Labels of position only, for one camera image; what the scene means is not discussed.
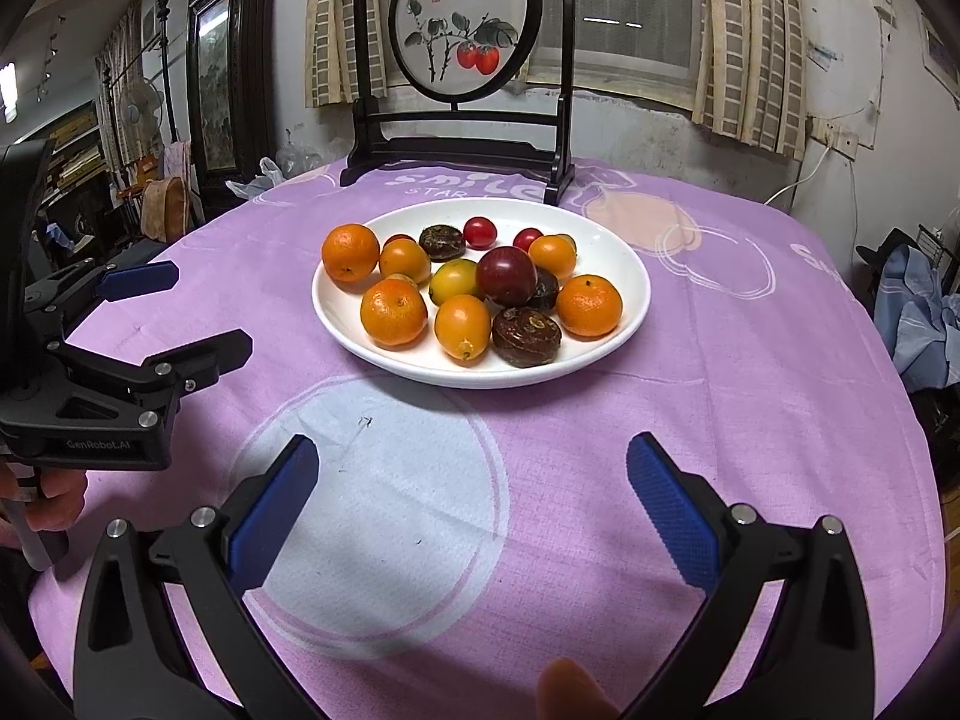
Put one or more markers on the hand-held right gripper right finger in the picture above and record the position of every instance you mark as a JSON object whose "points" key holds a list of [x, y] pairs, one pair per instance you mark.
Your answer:
{"points": [[675, 517]]}

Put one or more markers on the person's left hand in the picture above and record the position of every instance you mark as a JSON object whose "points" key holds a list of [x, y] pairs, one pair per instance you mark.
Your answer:
{"points": [[52, 499]]}

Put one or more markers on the white oval plate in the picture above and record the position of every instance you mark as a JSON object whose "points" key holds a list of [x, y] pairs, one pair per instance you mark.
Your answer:
{"points": [[420, 360]]}

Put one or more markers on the dark wooden framed panel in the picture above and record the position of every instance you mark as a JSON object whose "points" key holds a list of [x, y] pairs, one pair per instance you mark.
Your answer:
{"points": [[217, 90]]}

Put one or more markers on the framed wall picture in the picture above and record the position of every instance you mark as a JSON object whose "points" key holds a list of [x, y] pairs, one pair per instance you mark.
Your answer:
{"points": [[941, 52]]}

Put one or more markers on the dark red plum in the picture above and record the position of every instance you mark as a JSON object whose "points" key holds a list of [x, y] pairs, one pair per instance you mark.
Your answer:
{"points": [[505, 275]]}

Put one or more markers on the black bag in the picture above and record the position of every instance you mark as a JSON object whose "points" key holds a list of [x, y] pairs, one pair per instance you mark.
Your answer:
{"points": [[885, 251]]}

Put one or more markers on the person's right hand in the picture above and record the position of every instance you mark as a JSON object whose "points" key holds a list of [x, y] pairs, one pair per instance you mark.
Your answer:
{"points": [[566, 690]]}

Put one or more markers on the tan fabric bag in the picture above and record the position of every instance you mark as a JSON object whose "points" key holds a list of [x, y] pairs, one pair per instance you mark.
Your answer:
{"points": [[161, 206]]}

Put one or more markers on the black tripod pole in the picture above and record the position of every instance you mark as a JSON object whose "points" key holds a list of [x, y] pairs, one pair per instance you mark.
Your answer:
{"points": [[166, 52]]}

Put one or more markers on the bookshelf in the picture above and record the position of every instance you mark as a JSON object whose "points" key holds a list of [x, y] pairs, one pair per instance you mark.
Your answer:
{"points": [[75, 142]]}

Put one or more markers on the white plastic bag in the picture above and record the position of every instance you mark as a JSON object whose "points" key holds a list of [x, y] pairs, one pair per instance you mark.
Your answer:
{"points": [[259, 180]]}

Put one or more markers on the white standing fan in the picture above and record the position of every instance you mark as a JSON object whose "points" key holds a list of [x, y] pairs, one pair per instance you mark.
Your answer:
{"points": [[142, 105]]}

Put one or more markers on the blue clothing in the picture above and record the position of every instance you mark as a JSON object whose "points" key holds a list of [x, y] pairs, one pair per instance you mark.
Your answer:
{"points": [[919, 315]]}

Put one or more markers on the round painted table screen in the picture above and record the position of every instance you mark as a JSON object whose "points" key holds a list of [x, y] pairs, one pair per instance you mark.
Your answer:
{"points": [[465, 15]]}

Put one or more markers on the large dark water chestnut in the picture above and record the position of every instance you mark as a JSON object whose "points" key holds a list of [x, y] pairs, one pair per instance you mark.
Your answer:
{"points": [[526, 336]]}

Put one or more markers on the small orange mandarin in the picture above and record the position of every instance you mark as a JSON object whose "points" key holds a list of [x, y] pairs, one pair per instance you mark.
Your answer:
{"points": [[404, 259]]}

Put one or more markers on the smooth orange citrus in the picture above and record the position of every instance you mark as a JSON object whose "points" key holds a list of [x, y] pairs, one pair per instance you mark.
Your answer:
{"points": [[463, 326]]}

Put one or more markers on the purple printed tablecloth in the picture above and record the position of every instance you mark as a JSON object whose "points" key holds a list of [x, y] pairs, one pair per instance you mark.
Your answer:
{"points": [[712, 390]]}

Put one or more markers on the clear plastic bag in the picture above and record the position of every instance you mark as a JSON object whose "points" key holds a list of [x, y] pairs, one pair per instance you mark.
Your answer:
{"points": [[300, 157]]}

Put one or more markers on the white wall socket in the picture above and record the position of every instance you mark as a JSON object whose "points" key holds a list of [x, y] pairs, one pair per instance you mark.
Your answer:
{"points": [[836, 136]]}

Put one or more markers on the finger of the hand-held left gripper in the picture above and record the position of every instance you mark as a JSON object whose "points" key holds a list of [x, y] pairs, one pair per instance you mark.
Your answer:
{"points": [[217, 356], [139, 279]]}

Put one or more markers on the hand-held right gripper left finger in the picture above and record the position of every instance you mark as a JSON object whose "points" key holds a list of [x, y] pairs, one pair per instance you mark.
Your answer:
{"points": [[274, 517]]}

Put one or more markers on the red cherry tomato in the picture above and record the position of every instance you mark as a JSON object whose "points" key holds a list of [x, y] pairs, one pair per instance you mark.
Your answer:
{"points": [[479, 232], [527, 238], [394, 239]]}

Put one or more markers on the pink cloth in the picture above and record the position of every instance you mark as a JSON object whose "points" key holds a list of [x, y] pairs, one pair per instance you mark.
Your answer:
{"points": [[178, 157]]}

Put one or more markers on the window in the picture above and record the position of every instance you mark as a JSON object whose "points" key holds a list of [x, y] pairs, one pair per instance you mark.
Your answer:
{"points": [[630, 15]]}

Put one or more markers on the yellow-green citrus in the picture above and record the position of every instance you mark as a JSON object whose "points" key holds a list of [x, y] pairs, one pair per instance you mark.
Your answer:
{"points": [[455, 280]]}

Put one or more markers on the beige plaid curtain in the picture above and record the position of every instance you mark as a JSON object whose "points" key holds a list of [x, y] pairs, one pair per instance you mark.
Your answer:
{"points": [[750, 37], [334, 30]]}

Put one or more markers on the pale floral curtain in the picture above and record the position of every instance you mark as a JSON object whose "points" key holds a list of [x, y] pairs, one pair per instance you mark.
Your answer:
{"points": [[120, 90]]}

